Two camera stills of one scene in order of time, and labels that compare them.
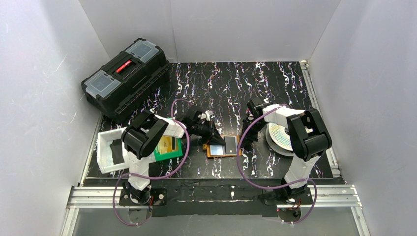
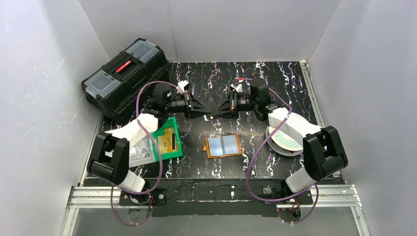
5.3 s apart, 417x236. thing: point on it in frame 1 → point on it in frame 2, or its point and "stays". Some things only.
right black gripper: (249, 129) → (233, 102)
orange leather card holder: (230, 149) stays
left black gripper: (212, 133) → (188, 104)
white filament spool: (279, 139) stays
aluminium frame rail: (330, 196) stays
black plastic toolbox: (128, 81) stays
